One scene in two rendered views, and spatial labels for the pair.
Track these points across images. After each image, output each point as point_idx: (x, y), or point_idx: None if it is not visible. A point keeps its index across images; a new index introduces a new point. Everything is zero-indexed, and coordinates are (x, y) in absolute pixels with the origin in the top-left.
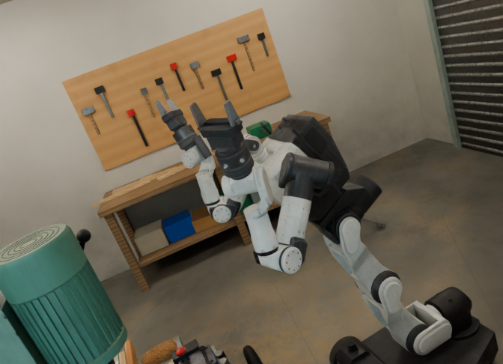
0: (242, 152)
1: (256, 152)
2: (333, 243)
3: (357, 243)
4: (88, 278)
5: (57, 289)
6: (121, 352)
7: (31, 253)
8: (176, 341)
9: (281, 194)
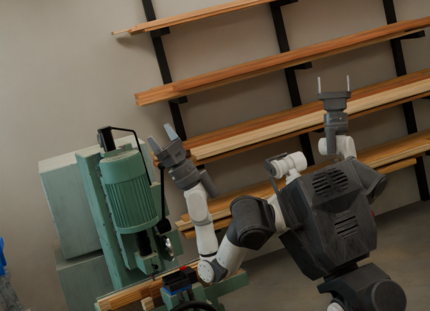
0: (172, 173)
1: (277, 178)
2: None
3: None
4: (123, 189)
5: (108, 184)
6: None
7: (101, 162)
8: (238, 272)
9: None
